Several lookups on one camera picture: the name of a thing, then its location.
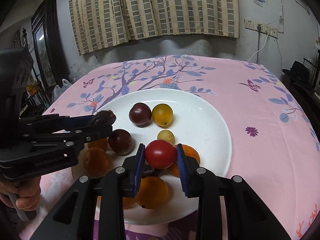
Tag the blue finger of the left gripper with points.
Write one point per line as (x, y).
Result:
(54, 123)

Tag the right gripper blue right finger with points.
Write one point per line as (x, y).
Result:
(199, 182)

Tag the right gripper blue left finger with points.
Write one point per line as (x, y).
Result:
(123, 181)

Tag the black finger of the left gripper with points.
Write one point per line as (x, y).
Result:
(82, 135)

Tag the dark red plum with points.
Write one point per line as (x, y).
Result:
(140, 114)
(121, 142)

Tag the red tomato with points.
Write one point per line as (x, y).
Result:
(160, 154)

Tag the dark passion fruit half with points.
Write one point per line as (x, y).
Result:
(104, 117)

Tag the person's left hand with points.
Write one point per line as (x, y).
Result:
(29, 193)

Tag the round orange kumquat front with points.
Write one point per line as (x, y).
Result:
(128, 202)

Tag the small orange behind left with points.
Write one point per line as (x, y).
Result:
(101, 143)

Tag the dark passion fruit on plate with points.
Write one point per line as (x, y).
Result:
(149, 171)

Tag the orange mandarin left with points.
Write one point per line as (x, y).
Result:
(96, 162)

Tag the large orange mandarin front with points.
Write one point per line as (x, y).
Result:
(153, 193)

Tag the orange mandarin right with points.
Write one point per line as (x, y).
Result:
(190, 152)

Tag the small pale longan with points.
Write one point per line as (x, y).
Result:
(166, 135)

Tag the white oval plate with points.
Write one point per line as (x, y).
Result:
(196, 123)

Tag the yellow green small fruit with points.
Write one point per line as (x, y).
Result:
(162, 114)

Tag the pink printed tablecloth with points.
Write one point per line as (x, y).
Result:
(275, 148)

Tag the dark framed mirror cabinet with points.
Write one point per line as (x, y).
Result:
(47, 45)

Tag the checked beige curtain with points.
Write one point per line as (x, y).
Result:
(100, 24)

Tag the wall power strip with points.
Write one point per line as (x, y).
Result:
(266, 29)

